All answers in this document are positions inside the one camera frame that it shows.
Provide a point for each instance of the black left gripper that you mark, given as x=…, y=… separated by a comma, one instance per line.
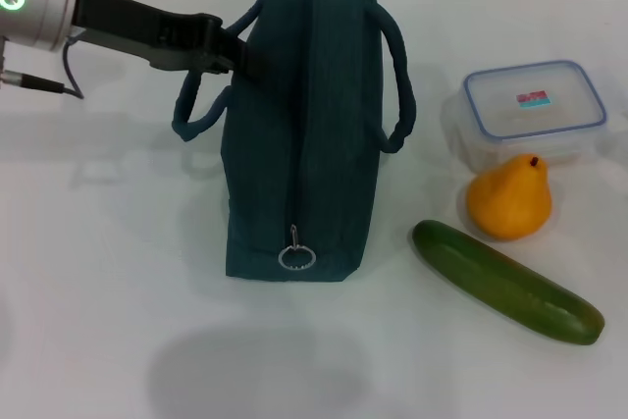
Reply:
x=137, y=26

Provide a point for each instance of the dark teal insulated bag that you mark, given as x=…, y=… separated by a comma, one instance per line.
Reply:
x=319, y=120

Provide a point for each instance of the clear plastic container blue-rimmed lid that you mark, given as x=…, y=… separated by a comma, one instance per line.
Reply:
x=535, y=100

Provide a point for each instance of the orange pear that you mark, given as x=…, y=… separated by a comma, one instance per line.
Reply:
x=510, y=203

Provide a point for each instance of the green cucumber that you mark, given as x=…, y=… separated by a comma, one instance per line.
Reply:
x=505, y=281

